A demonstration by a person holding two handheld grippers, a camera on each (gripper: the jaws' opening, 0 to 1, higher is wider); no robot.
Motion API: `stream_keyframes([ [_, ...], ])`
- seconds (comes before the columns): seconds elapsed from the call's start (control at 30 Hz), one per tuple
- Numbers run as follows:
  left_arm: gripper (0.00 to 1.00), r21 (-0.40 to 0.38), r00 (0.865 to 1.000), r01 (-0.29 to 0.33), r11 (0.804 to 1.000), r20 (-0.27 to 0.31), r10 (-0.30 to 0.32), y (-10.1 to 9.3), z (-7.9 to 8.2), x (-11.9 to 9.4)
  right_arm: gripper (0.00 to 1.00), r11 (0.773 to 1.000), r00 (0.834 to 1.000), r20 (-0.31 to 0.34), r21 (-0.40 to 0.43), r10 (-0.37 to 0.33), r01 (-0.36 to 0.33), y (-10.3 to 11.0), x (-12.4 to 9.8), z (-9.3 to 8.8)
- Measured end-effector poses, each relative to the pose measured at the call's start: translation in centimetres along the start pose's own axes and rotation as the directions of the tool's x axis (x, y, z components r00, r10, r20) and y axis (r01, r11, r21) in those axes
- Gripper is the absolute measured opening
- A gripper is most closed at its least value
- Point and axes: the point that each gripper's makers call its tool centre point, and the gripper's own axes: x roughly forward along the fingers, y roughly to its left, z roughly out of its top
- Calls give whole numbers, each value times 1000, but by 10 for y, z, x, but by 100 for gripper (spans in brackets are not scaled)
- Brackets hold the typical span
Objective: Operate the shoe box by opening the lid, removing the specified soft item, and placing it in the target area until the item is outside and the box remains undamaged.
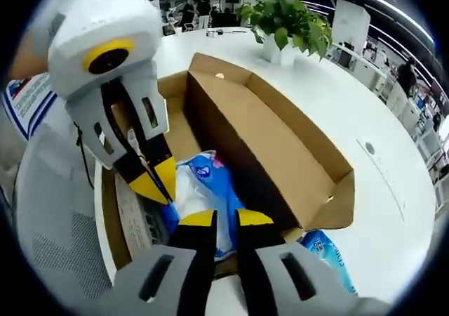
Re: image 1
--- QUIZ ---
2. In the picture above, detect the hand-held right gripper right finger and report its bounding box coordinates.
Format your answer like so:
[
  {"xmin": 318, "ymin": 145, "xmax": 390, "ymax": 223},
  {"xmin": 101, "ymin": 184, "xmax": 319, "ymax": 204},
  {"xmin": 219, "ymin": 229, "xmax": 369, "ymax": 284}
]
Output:
[{"xmin": 234, "ymin": 209, "xmax": 387, "ymax": 316}]

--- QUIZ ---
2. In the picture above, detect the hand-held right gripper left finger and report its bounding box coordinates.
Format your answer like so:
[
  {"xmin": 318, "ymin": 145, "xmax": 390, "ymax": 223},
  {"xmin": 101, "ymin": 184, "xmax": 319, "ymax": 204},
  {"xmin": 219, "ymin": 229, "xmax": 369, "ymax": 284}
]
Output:
[{"xmin": 103, "ymin": 209, "xmax": 218, "ymax": 316}]

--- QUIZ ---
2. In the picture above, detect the blue wet wipes pack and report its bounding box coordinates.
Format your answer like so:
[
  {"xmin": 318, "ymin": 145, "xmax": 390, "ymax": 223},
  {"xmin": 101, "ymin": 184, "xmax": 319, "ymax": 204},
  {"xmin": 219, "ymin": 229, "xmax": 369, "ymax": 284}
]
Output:
[{"xmin": 300, "ymin": 230, "xmax": 358, "ymax": 296}]

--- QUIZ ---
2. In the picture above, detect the blue pink soft tissue pack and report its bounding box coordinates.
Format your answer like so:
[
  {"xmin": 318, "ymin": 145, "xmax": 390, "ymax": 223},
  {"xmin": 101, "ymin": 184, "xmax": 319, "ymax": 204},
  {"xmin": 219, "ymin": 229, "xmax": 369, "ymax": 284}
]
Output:
[{"xmin": 170, "ymin": 150, "xmax": 248, "ymax": 261}]

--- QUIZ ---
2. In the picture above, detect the brown cardboard shoe box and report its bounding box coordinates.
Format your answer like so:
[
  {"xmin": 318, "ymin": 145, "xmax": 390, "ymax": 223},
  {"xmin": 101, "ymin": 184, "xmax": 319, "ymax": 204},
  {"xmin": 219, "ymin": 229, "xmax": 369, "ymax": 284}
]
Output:
[{"xmin": 100, "ymin": 51, "xmax": 356, "ymax": 272}]

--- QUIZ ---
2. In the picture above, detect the grey mesh office chair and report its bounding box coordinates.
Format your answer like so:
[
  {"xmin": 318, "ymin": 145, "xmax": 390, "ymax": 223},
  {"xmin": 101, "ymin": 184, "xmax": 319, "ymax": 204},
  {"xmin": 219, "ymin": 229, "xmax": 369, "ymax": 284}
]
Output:
[{"xmin": 13, "ymin": 119, "xmax": 119, "ymax": 298}]

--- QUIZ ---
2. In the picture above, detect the small black table gadget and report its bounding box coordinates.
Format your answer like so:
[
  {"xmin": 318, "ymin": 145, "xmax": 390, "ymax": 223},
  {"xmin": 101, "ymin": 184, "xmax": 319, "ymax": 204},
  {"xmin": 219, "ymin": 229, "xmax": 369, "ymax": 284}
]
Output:
[{"xmin": 206, "ymin": 27, "xmax": 247, "ymax": 39}]

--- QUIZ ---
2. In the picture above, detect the potted green plant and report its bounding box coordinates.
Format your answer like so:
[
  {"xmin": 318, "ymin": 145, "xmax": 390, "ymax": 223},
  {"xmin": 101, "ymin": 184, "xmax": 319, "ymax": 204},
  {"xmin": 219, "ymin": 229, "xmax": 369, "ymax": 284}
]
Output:
[{"xmin": 235, "ymin": 0, "xmax": 333, "ymax": 67}]

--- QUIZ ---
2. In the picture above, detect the black cable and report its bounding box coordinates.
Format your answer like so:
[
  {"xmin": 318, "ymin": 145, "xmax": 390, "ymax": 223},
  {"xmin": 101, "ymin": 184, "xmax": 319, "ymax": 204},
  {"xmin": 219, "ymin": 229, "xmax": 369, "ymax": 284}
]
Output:
[{"xmin": 72, "ymin": 120, "xmax": 96, "ymax": 191}]

